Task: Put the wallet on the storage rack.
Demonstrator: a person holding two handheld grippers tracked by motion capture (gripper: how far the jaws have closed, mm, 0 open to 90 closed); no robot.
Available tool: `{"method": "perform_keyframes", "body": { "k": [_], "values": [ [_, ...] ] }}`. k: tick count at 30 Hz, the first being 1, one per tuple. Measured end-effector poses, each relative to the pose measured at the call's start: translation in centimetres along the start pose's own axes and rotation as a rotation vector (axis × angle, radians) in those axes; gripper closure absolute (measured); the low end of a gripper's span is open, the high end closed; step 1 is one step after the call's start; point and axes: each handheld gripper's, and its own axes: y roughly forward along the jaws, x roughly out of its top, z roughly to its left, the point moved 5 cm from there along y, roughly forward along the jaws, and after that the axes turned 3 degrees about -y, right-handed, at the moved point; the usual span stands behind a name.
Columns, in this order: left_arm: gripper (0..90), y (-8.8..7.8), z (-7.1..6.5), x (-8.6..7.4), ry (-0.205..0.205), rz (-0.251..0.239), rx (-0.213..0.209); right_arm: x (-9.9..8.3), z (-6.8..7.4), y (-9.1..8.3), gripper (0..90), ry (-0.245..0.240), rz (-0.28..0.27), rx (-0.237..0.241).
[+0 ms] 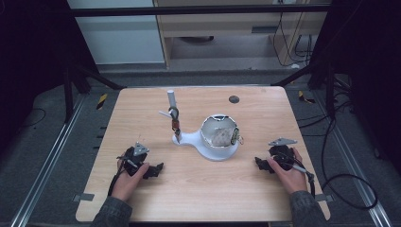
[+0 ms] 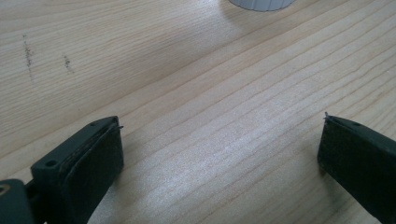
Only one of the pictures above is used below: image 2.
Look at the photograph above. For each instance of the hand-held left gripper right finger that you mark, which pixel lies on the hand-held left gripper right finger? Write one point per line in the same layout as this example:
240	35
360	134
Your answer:
361	161

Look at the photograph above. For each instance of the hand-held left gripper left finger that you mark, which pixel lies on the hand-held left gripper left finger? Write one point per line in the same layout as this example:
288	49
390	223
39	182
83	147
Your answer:
81	174

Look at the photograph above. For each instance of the white ribbed round container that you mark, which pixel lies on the white ribbed round container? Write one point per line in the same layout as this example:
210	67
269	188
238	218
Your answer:
261	3

